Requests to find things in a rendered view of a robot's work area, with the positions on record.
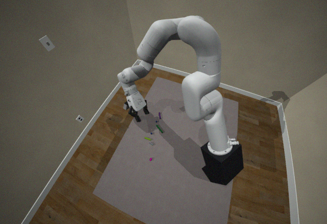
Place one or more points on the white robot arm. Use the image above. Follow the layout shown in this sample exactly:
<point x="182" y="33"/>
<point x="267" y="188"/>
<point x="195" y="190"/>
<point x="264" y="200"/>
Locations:
<point x="201" y="100"/>

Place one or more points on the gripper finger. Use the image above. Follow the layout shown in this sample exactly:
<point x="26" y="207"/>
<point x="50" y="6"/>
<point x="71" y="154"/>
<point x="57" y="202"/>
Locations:
<point x="145" y="109"/>
<point x="134" y="114"/>

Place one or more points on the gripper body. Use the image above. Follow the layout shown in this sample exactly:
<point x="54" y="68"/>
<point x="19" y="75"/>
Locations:
<point x="136" y="100"/>

